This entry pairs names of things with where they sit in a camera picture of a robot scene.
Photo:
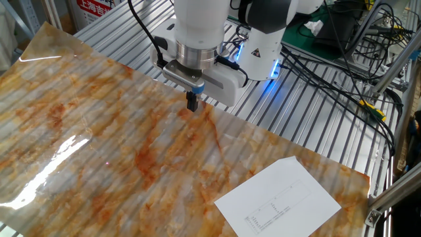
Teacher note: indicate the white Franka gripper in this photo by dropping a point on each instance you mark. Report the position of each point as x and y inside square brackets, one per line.
[227, 89]

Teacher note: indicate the white printed paper sheet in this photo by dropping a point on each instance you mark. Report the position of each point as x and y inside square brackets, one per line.
[279, 204]

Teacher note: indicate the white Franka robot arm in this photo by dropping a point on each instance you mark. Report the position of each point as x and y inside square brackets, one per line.
[200, 23]

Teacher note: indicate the orange marble pattern sheet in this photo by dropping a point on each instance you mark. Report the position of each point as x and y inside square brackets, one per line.
[115, 138]

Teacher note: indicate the green mat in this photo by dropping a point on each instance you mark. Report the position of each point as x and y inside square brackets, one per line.
[296, 41]

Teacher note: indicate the red and white sign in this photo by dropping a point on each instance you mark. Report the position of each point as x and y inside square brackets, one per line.
[93, 7]

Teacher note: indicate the crumpled white tissue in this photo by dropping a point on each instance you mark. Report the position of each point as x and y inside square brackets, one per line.
[314, 27]

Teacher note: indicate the black box device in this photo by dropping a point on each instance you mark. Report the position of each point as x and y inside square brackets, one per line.
[338, 29]

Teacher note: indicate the grey perforated rack upright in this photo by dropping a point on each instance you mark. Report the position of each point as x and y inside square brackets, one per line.
[31, 16]

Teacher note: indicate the silver camera with blue cap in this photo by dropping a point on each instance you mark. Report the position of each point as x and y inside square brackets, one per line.
[181, 77]

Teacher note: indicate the aluminium frame post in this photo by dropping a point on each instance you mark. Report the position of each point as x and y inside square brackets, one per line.
[398, 64]
[56, 13]

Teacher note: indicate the grey metal post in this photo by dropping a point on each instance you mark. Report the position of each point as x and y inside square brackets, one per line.
[363, 29]

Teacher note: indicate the metal corner bracket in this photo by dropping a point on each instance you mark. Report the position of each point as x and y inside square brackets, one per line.
[373, 218]

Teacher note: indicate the aluminium frame beam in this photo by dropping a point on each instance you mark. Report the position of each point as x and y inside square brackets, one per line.
[398, 191]

